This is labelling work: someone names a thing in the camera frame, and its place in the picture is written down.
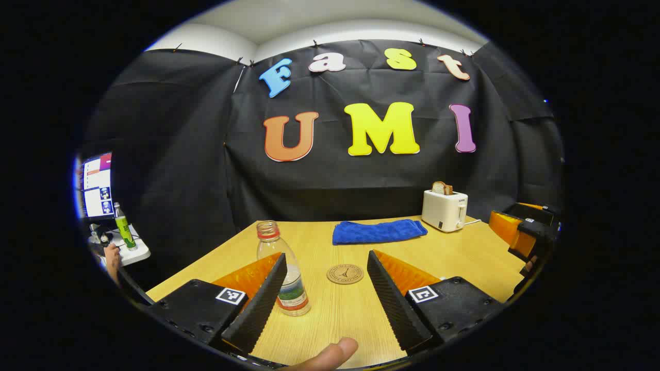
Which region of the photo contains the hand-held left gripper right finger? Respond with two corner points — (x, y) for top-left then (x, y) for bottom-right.
(367, 249), (505, 357)

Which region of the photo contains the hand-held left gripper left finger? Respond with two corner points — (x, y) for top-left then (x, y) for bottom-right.
(146, 251), (288, 356)

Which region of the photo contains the round cork coaster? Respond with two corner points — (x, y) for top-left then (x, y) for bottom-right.
(326, 264), (365, 285)

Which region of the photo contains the clear plastic water bottle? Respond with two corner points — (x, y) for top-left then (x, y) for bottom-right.
(256, 220), (311, 316)

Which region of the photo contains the green drink bottle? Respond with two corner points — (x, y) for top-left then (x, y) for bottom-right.
(113, 202), (137, 251)

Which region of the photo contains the white toaster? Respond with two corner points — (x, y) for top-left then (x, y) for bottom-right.
(421, 189), (469, 233)

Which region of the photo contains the blue folded towel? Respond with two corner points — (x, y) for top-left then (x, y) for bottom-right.
(332, 219), (428, 246)

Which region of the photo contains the white side table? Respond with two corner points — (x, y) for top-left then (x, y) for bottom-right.
(88, 224), (151, 266)

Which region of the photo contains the black backdrop cloth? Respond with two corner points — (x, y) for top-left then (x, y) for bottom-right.
(82, 39), (565, 289)

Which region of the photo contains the computer monitor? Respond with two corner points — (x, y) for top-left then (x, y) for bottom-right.
(77, 152), (114, 220)

